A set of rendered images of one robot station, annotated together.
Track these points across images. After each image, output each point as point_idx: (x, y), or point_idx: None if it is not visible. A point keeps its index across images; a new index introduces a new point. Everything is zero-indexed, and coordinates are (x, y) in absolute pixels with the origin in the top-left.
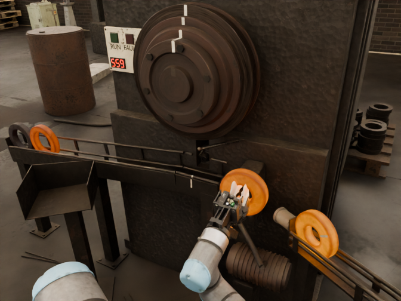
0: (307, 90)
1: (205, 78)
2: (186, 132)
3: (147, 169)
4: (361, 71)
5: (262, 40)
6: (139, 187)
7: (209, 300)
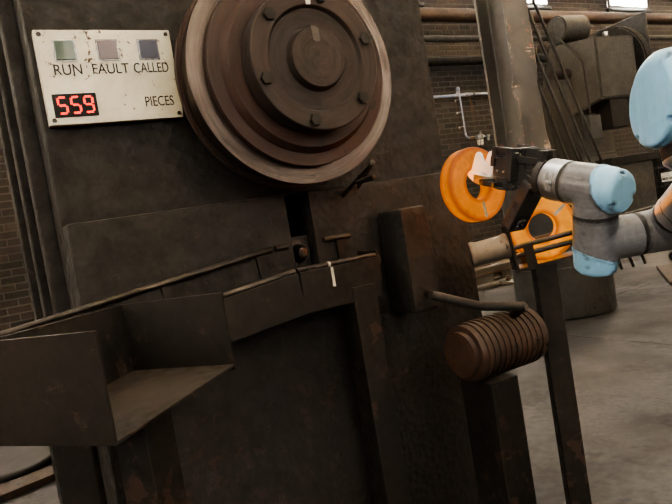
0: (402, 98)
1: (365, 37)
2: (307, 172)
3: None
4: None
5: None
6: None
7: (627, 230)
